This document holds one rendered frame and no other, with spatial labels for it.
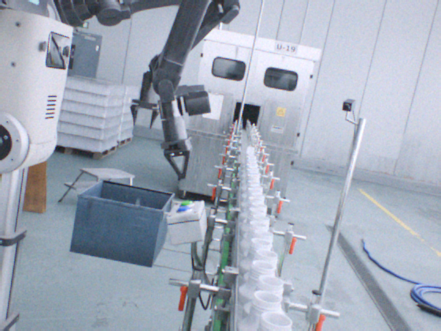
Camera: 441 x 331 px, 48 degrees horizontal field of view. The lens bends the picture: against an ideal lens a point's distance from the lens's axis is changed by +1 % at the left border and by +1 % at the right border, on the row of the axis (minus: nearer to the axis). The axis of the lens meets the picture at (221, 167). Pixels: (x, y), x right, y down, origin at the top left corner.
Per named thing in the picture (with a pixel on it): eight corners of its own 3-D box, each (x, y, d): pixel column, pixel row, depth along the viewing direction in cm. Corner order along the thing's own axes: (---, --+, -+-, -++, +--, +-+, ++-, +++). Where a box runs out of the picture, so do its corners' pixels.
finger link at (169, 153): (198, 173, 128) (191, 138, 127) (195, 178, 121) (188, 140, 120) (172, 177, 128) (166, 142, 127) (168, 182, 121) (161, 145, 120)
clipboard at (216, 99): (220, 120, 590) (224, 94, 585) (201, 117, 591) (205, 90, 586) (220, 120, 593) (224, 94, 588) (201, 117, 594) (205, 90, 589)
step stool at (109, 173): (95, 198, 536) (101, 161, 530) (131, 215, 499) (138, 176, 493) (57, 201, 500) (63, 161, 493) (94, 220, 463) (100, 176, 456)
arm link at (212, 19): (221, -21, 157) (231, 6, 152) (235, -14, 161) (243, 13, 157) (145, 59, 182) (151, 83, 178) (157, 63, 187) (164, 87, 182)
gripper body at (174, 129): (192, 143, 127) (187, 114, 126) (187, 147, 117) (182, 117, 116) (168, 146, 128) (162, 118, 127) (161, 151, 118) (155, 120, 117)
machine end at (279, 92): (283, 221, 604) (321, 49, 572) (172, 198, 606) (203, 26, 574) (275, 195, 761) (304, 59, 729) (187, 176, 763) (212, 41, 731)
